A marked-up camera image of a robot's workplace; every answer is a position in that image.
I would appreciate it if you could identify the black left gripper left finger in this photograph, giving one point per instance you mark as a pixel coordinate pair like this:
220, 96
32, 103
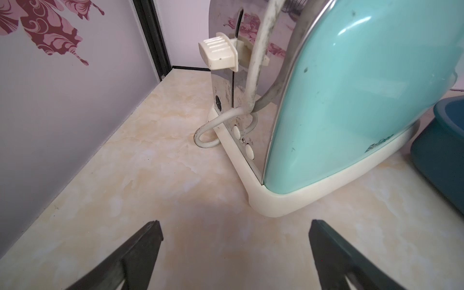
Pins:
129, 267

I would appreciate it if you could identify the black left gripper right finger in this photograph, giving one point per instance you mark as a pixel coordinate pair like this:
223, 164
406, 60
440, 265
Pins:
340, 266

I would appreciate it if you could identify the teal plastic bin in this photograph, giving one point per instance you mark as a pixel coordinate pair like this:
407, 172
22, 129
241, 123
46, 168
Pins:
438, 152

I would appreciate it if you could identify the mint green toaster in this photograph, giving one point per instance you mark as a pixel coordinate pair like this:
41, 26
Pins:
310, 95

